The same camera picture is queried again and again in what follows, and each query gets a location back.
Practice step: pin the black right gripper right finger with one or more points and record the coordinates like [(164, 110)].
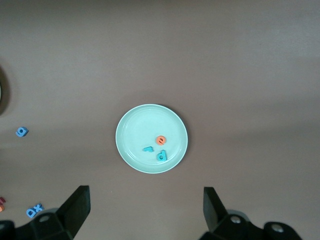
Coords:
[(215, 215)]

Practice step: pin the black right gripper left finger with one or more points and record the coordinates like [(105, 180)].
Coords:
[(75, 212)]

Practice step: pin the teal letter p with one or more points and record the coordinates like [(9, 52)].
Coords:
[(161, 156)]

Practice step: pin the orange letter e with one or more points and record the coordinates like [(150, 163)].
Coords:
[(161, 140)]

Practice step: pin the teal letter r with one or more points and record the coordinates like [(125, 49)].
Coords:
[(148, 149)]

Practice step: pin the blue letter x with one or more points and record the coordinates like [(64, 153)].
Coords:
[(38, 207)]

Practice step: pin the blue letter D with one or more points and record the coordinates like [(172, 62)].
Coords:
[(31, 213)]

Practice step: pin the dark red foam letter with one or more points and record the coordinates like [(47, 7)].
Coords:
[(2, 200)]

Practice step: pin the blue letter g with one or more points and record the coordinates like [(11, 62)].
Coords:
[(22, 131)]

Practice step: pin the pale green plate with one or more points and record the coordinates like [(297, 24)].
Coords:
[(140, 125)]

